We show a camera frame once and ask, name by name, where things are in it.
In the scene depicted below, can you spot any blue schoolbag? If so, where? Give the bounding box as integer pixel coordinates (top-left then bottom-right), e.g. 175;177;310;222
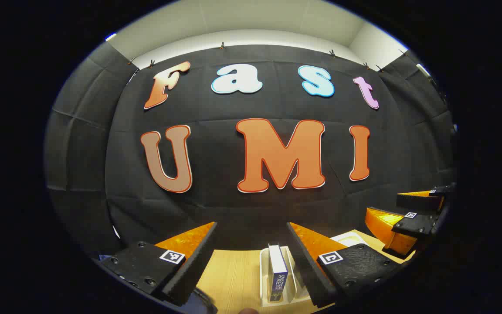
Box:
186;288;219;314

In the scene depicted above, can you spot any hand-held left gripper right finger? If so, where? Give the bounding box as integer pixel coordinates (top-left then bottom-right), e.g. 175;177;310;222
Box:
287;222;402;308

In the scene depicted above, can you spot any white bookshelf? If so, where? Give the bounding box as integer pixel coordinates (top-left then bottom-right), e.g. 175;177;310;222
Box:
260;231;368;307

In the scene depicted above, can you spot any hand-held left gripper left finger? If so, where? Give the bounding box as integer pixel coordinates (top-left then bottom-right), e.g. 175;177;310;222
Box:
101;222;218;307

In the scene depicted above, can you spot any blue book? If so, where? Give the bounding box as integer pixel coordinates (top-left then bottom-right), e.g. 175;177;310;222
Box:
268;244;289;304

